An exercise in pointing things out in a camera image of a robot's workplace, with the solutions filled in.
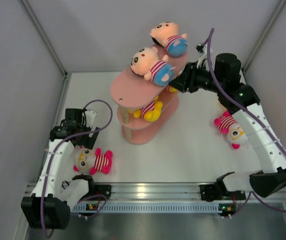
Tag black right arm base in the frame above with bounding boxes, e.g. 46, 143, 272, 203
200, 183, 246, 202

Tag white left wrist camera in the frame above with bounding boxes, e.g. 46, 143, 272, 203
84, 109, 97, 128

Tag pink white panda plush glasses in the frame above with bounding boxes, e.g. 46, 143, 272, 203
72, 146, 113, 175

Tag boy plush on shelf top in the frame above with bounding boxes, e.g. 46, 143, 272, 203
149, 21, 188, 57

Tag yellow plush toy big eyes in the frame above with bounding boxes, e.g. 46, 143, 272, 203
127, 96, 163, 122

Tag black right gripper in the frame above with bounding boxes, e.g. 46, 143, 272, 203
168, 60, 224, 94

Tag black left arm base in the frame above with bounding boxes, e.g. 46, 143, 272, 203
92, 183, 112, 199

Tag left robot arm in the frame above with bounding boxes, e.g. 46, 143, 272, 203
21, 108, 98, 230

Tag boy plush blue pants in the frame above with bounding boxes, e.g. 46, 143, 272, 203
130, 46, 175, 87

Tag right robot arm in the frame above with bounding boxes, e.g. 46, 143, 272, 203
170, 53, 286, 198

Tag yellow plush toy striped shirt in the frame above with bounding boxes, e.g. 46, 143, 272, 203
165, 72, 181, 93

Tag pink wooden three-tier shelf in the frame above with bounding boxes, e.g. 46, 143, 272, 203
111, 45, 188, 145

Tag aluminium frame rail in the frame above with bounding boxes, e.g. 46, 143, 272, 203
22, 181, 286, 204

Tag pink white panda plush right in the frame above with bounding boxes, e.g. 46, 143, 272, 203
214, 110, 248, 150

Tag slotted cable duct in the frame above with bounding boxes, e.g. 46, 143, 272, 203
71, 202, 222, 214

